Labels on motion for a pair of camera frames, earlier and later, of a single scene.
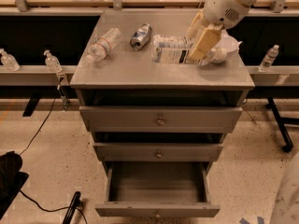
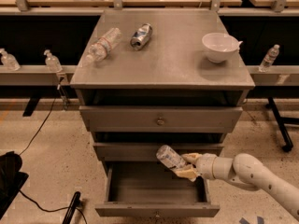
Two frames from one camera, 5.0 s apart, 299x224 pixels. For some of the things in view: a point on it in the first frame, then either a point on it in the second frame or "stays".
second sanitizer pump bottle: (51, 63) stays
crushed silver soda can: (141, 36) stays
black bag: (11, 179) stays
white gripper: (221, 7) → (206, 165)
